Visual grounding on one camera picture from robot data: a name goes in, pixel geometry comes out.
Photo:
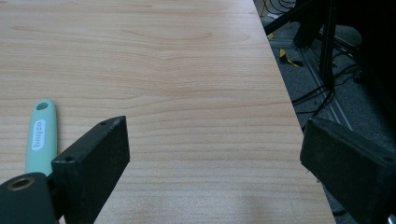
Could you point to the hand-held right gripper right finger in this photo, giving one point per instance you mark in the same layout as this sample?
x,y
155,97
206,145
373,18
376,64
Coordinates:
x,y
345,168

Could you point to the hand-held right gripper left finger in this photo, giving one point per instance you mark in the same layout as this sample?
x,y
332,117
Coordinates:
x,y
93,161

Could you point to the yellow and black floor tape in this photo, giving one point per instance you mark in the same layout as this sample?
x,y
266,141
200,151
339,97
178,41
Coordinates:
x,y
288,59

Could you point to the black metal stand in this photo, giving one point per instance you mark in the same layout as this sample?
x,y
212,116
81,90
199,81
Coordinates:
x,y
323,40

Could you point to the metal floor rail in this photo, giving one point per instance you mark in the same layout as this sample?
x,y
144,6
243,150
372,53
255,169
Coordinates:
x,y
323,93

